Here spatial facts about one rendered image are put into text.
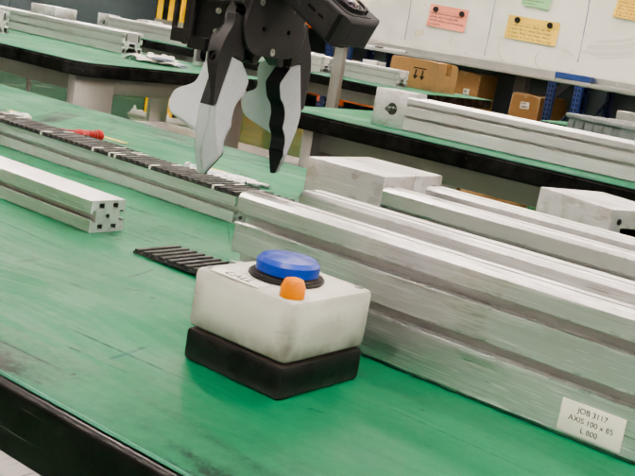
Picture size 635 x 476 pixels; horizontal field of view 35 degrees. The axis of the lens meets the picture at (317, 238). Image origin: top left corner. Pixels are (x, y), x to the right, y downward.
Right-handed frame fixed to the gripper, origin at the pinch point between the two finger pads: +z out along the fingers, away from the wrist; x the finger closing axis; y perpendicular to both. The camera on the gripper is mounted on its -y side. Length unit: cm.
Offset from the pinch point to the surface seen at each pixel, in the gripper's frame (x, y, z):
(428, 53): -282, 164, -9
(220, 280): 17.1, -14.4, 4.2
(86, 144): -17.1, 41.0, 6.4
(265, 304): 17.1, -18.1, 4.5
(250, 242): 5.1, -6.0, 4.8
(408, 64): -386, 241, -1
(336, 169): -13.9, 1.3, 0.9
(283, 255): 13.4, -15.8, 2.5
